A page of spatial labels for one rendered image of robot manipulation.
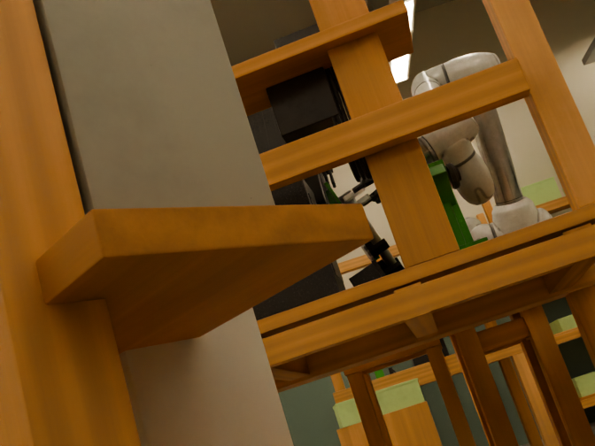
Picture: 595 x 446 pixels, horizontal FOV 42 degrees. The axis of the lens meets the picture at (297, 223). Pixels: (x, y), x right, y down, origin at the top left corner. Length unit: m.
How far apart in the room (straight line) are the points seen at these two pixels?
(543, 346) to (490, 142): 0.73
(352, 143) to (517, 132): 6.58
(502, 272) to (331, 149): 0.51
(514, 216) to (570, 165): 0.93
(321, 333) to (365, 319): 0.11
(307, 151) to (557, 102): 0.62
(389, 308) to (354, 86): 0.58
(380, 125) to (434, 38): 6.89
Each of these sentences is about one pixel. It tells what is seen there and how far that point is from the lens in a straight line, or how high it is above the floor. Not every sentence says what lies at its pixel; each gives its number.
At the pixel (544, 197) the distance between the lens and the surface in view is 7.70.
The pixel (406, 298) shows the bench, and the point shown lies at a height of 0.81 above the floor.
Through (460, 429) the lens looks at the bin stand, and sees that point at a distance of 2.67.
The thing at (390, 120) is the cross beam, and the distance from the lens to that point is 1.97.
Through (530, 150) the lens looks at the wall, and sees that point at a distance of 8.43.
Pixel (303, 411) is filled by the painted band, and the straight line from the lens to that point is 7.82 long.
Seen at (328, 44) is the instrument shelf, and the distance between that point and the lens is 2.09.
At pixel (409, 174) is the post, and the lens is 1.97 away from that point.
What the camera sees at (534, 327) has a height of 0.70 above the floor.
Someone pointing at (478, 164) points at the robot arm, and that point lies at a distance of 2.38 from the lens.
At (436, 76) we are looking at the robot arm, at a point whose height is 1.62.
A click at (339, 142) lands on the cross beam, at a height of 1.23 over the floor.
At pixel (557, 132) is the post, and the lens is 2.01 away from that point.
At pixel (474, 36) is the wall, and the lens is 8.88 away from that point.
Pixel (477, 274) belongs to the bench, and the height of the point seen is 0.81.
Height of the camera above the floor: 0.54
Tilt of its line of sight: 16 degrees up
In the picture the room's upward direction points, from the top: 18 degrees counter-clockwise
